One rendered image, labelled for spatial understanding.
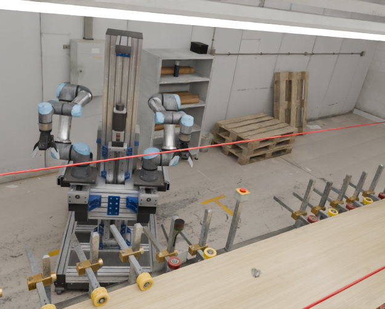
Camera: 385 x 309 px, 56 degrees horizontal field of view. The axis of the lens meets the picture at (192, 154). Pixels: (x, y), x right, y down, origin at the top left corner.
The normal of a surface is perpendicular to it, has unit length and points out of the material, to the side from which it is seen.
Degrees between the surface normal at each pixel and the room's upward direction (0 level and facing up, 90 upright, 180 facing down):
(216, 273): 0
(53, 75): 90
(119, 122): 90
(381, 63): 90
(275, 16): 61
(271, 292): 0
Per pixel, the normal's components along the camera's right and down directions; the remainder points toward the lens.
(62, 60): 0.62, 0.43
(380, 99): -0.77, 0.17
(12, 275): 0.15, -0.88
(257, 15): 0.53, -0.04
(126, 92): 0.15, 0.46
